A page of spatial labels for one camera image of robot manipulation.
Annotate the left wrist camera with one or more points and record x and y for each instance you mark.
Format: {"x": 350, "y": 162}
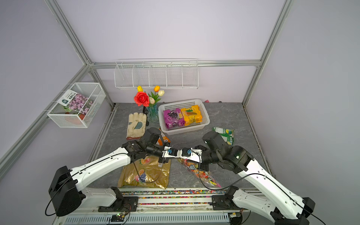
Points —
{"x": 170, "y": 152}

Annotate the aluminium mounting rail frame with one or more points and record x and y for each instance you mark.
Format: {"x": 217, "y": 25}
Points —
{"x": 155, "y": 206}

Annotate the purple flower seed packet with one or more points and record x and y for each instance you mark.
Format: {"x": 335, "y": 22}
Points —
{"x": 74, "y": 102}

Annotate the pink fruit candy bag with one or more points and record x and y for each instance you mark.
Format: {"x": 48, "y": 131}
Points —
{"x": 206, "y": 177}

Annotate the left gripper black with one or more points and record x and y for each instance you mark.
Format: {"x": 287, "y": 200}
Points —
{"x": 163, "y": 160}

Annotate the cream work glove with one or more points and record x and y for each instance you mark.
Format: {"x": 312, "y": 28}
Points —
{"x": 136, "y": 125}

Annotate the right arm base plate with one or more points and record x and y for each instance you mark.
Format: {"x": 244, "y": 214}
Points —
{"x": 223, "y": 203}

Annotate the gold candy bag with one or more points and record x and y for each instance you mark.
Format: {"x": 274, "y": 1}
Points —
{"x": 149, "y": 172}

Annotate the yellow orange candy bag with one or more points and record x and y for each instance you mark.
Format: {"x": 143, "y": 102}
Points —
{"x": 192, "y": 115}

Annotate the purple grape candy bag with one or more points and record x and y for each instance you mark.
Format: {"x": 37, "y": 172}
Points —
{"x": 173, "y": 118}

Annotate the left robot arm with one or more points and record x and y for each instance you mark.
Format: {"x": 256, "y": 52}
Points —
{"x": 67, "y": 184}

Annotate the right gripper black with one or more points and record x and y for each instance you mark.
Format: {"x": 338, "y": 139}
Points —
{"x": 203, "y": 167}

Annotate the glass vase with flowers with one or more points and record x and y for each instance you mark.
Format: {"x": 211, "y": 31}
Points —
{"x": 149, "y": 101}

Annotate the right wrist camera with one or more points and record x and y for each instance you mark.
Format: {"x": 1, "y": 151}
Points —
{"x": 191, "y": 154}

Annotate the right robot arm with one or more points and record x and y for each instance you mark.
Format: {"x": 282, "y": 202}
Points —
{"x": 280, "y": 205}

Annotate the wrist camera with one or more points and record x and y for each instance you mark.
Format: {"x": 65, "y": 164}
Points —
{"x": 191, "y": 154}
{"x": 170, "y": 152}

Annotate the green candy packet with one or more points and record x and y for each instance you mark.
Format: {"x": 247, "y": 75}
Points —
{"x": 227, "y": 134}

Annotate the orange white snack packet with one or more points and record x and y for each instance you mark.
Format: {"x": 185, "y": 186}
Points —
{"x": 163, "y": 139}

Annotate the white plastic basket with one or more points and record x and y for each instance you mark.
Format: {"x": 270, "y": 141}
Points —
{"x": 180, "y": 105}

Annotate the white wire side basket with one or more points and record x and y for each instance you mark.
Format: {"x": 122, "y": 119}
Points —
{"x": 63, "y": 119}

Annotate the white wire wall shelf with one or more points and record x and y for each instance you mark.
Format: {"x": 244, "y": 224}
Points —
{"x": 177, "y": 73}

